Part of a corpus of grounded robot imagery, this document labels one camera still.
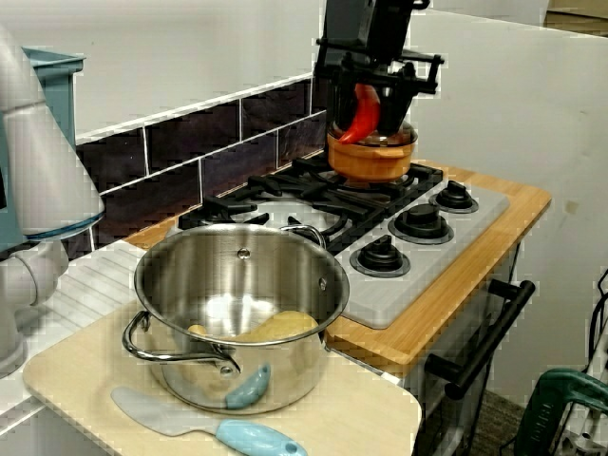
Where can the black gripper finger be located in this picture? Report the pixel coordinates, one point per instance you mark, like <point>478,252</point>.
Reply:
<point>396,109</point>
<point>344,104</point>

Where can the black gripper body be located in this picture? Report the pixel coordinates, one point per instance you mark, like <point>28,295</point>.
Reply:
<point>387,28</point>

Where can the red toy chili pepper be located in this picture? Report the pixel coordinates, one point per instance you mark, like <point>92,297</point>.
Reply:
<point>366,114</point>

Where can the stainless steel pot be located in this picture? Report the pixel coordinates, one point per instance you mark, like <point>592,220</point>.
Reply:
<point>285,370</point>

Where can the orange toy pot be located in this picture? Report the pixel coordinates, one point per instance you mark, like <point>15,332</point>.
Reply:
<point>366,161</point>

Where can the black burner grate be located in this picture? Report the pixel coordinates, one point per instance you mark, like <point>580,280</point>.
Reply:
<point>223,206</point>
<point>423,176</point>

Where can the black stove knob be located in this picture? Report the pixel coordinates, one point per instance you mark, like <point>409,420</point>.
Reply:
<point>380,259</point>
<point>420,223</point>
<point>453,197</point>

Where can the white foam board panel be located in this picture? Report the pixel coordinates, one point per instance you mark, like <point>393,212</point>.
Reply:
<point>499,142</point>

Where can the grey toy stove top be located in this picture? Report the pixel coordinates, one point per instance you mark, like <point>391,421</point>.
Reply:
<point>427,275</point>

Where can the dark tile backsplash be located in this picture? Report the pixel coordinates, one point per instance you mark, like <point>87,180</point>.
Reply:
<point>171,152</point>

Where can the brown cardboard box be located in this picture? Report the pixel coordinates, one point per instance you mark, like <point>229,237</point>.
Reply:
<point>575,16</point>

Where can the wooden countertop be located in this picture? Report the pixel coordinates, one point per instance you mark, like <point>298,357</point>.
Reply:
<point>475,285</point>

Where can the yellow toy food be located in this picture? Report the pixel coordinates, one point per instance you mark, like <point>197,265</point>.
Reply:
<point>285,325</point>

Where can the white toy kitchen cabinet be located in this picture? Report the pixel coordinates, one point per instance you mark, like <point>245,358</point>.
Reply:
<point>412,389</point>

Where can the grey toy faucet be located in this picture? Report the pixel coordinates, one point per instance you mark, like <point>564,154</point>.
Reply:
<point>47,166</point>

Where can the white ribbed sink counter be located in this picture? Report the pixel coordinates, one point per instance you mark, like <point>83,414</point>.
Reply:
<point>95,280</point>

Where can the light wooden cutting board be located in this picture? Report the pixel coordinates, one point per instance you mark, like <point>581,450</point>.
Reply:
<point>356,418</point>

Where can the green power tool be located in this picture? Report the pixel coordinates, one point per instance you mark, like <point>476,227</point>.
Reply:
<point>556,394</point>

